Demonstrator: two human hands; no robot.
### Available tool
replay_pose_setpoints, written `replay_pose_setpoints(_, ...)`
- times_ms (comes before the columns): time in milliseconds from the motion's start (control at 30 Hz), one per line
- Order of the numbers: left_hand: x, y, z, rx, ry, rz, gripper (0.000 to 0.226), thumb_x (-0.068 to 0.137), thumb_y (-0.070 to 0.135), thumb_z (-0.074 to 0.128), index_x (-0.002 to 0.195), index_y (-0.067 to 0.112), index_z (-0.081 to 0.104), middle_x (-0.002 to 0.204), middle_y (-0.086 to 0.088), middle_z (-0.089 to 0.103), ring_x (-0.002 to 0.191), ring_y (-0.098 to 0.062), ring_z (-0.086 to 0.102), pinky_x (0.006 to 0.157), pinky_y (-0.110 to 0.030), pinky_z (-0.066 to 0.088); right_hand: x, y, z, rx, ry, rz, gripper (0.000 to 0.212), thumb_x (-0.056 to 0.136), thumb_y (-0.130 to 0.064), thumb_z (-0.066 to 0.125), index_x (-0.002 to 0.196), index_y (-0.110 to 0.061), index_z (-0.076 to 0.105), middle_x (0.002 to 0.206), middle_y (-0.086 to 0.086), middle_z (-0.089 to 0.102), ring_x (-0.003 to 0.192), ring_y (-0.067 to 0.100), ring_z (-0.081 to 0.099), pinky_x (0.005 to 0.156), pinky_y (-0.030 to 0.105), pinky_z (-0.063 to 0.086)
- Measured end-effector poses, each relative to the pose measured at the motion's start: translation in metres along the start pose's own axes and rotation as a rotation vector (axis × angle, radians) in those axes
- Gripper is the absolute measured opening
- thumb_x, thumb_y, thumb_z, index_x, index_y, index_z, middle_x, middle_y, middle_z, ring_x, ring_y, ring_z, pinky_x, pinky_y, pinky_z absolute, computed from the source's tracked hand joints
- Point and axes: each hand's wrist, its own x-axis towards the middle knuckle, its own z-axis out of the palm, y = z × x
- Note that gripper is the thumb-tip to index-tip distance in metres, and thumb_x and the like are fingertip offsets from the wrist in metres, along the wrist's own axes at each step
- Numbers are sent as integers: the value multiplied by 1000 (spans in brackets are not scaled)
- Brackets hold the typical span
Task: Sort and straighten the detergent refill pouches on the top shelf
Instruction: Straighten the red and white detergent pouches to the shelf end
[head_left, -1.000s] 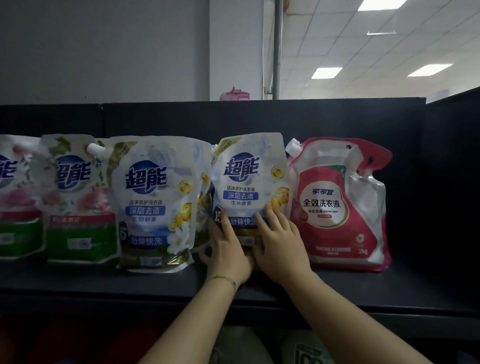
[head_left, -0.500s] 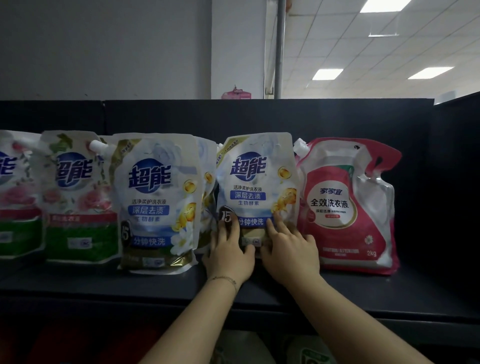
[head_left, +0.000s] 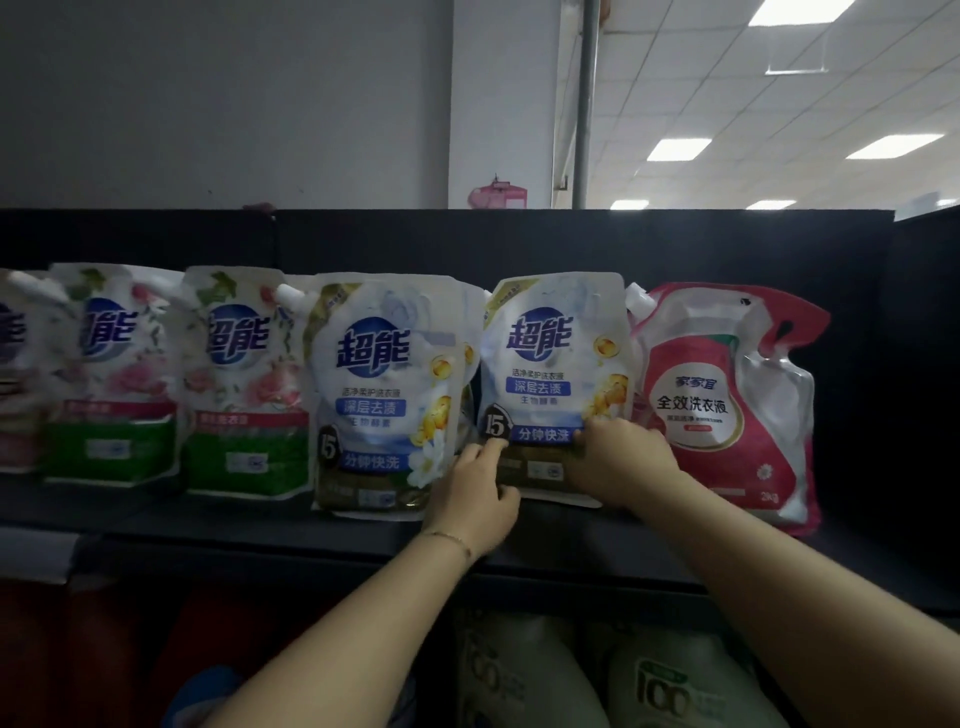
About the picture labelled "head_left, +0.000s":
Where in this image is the person's left hand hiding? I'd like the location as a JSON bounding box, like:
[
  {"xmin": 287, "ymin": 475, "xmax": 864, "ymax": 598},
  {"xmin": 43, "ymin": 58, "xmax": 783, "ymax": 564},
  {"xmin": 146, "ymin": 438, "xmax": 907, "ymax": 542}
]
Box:
[{"xmin": 421, "ymin": 438, "xmax": 523, "ymax": 562}]

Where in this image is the person's right hand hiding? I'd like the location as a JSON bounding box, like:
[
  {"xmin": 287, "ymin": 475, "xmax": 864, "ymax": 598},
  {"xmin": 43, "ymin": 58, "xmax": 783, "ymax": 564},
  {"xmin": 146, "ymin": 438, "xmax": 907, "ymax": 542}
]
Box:
[{"xmin": 562, "ymin": 416, "xmax": 680, "ymax": 511}]

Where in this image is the white blue Chaoneng pouch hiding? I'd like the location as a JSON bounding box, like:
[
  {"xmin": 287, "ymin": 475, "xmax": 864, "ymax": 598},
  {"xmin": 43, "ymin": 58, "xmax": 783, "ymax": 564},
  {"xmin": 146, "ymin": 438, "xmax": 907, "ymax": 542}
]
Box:
[
  {"xmin": 303, "ymin": 271, "xmax": 485, "ymax": 523},
  {"xmin": 479, "ymin": 271, "xmax": 635, "ymax": 510}
]

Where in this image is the dark metal shelf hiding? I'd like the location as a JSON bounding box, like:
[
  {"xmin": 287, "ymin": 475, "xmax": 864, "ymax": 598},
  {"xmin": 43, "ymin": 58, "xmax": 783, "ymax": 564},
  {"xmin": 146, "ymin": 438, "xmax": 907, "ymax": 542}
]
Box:
[{"xmin": 0, "ymin": 203, "xmax": 960, "ymax": 728}]

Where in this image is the person's right forearm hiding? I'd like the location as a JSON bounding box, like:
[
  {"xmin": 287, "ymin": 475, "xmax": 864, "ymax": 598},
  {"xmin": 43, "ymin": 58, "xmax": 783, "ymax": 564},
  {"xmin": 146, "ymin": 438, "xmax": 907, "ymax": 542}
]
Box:
[{"xmin": 644, "ymin": 472, "xmax": 960, "ymax": 728}]

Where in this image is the person's left forearm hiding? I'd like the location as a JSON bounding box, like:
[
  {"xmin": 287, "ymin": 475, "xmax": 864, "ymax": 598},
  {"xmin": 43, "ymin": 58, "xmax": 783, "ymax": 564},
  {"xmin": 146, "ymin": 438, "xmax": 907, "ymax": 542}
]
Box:
[{"xmin": 202, "ymin": 533, "xmax": 478, "ymax": 728}]

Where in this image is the pink bagged item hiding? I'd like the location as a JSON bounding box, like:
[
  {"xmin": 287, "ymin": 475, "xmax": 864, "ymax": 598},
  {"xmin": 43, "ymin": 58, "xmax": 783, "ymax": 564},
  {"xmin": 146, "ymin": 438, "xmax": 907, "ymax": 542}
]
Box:
[{"xmin": 468, "ymin": 176, "xmax": 529, "ymax": 210}]

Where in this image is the grey vertical pole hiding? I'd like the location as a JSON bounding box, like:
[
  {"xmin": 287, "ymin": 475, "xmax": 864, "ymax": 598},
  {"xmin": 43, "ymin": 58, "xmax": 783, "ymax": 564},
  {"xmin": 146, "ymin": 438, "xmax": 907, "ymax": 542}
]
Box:
[{"xmin": 571, "ymin": 0, "xmax": 601, "ymax": 210}]

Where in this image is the thin chain bracelet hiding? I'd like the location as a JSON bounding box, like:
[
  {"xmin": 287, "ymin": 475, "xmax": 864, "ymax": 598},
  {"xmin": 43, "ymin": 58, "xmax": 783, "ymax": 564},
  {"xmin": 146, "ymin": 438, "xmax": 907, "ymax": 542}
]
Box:
[{"xmin": 419, "ymin": 530, "xmax": 475, "ymax": 564}]

